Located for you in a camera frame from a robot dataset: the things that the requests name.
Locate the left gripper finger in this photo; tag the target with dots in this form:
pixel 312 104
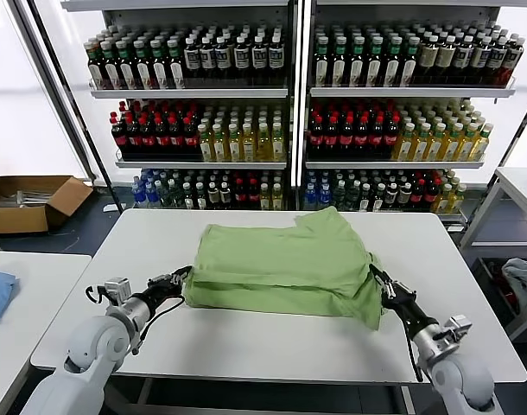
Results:
pixel 180 282
pixel 181 272

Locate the blue cloth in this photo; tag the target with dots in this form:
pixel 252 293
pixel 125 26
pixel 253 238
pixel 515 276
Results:
pixel 0 289

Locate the dark tea bottle green cap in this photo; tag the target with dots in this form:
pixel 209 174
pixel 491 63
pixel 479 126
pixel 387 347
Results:
pixel 176 69
pixel 394 69
pixel 112 69
pixel 376 69
pixel 321 69
pixel 144 69
pixel 410 69
pixel 357 69
pixel 160 69
pixel 97 69
pixel 339 69
pixel 128 69

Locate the open cardboard box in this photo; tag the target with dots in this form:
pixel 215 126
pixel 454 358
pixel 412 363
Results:
pixel 17 220

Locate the white side table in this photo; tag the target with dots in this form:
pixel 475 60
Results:
pixel 518 181

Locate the metal table frame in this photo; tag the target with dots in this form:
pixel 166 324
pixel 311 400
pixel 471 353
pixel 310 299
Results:
pixel 144 393

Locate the small dark bottle beige label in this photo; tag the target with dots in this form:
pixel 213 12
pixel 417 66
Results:
pixel 213 194
pixel 404 194
pixel 225 194
pixel 391 194

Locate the small white floor object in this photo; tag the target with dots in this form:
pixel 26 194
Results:
pixel 110 208

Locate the reddish bottle white label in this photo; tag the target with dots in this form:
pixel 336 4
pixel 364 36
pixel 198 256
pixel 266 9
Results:
pixel 512 60

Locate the small dark bottle white cap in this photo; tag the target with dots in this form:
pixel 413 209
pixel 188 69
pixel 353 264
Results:
pixel 188 196
pixel 366 198
pixel 201 196
pixel 378 198

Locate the black window frame post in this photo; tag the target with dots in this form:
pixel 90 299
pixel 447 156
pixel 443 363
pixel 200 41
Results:
pixel 512 142
pixel 75 125

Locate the dark storage bin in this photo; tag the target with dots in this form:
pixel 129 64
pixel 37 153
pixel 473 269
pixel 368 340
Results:
pixel 488 270

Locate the white crumpled cloth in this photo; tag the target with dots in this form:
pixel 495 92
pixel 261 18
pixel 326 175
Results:
pixel 522 276

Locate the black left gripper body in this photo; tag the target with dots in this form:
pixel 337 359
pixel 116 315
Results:
pixel 157 291

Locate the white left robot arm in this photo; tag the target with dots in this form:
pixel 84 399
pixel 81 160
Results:
pixel 103 341

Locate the small red cap cola bottle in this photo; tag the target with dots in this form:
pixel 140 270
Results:
pixel 253 196
pixel 417 195
pixel 239 196
pixel 430 195

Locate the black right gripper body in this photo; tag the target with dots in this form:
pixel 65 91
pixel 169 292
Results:
pixel 408 311

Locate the green water bottle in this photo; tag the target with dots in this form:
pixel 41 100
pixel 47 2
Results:
pixel 164 196
pixel 175 196
pixel 353 196
pixel 339 196

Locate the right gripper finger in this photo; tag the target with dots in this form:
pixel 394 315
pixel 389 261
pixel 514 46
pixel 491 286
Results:
pixel 394 289
pixel 380 277

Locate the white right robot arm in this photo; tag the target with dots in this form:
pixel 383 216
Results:
pixel 458 380

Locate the grey metal shelf unit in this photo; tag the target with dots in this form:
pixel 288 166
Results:
pixel 397 92
pixel 190 93

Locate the small yellow tea bottle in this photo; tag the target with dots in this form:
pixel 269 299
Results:
pixel 458 199
pixel 444 199
pixel 265 198
pixel 277 198

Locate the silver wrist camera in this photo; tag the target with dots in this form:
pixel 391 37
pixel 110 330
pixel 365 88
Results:
pixel 458 326
pixel 116 290

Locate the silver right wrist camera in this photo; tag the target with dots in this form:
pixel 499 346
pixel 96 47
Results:
pixel 458 326

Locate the plastic-wrapped items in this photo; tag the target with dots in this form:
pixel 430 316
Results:
pixel 30 199

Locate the dark bottle blue white label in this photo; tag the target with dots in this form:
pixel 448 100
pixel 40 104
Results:
pixel 208 58
pixel 223 58
pixel 259 58
pixel 462 58
pixel 497 58
pixel 193 58
pixel 276 58
pixel 480 58
pixel 242 58

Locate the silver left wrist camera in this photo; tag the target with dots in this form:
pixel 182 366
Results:
pixel 116 290

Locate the green short-sleeve shirt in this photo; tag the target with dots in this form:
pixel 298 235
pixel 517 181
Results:
pixel 281 268

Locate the blue drink bottle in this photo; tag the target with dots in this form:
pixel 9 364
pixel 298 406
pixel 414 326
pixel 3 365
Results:
pixel 138 194
pixel 325 195
pixel 311 196
pixel 150 193

